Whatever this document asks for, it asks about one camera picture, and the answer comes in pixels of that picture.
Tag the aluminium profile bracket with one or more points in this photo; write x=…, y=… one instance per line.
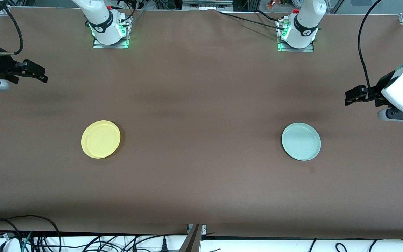
x=192, y=241

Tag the yellow plate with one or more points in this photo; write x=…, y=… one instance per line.
x=100, y=139

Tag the pale green plate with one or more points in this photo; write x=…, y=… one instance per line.
x=301, y=141

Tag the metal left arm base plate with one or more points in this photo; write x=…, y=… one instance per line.
x=310, y=49

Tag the black power plug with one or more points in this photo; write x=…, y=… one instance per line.
x=164, y=246

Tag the aluminium corner bracket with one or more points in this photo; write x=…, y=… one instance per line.
x=4, y=10

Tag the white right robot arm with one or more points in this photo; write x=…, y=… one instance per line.
x=103, y=21

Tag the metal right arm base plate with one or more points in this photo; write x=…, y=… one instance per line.
x=98, y=44

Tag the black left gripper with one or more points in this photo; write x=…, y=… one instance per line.
x=375, y=95

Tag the white lower shelf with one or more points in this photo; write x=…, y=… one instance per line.
x=257, y=246

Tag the brown table cover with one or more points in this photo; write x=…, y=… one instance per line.
x=187, y=87

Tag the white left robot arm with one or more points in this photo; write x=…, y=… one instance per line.
x=306, y=21

